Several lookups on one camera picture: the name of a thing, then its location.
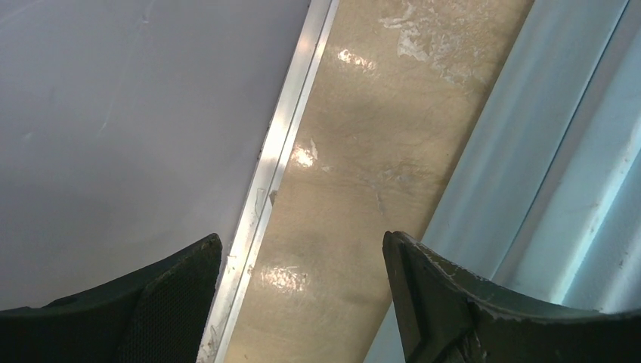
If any light blue suitcase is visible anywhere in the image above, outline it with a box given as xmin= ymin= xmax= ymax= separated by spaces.
xmin=366 ymin=1 xmax=640 ymax=362

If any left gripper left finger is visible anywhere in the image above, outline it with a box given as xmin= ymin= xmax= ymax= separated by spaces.
xmin=1 ymin=234 xmax=222 ymax=362

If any aluminium table edge rail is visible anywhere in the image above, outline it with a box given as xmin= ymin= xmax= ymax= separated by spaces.
xmin=197 ymin=0 xmax=339 ymax=362

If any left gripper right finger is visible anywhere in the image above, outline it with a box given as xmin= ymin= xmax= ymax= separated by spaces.
xmin=382 ymin=231 xmax=640 ymax=362

